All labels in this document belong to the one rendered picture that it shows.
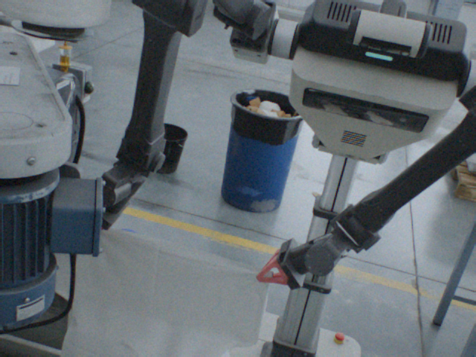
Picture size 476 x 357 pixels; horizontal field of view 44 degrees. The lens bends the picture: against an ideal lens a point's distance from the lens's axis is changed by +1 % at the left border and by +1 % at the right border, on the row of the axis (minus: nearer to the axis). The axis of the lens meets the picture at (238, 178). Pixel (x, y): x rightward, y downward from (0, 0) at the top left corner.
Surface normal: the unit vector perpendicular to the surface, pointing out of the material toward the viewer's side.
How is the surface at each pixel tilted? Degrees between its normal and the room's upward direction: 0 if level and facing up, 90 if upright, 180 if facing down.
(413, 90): 40
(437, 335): 0
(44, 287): 91
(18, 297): 92
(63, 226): 90
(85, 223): 90
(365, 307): 0
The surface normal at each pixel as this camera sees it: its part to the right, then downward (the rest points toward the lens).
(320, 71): -0.02, -0.42
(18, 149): 0.48, 0.47
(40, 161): 0.77, 0.41
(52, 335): -0.22, 0.40
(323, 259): -0.39, 0.17
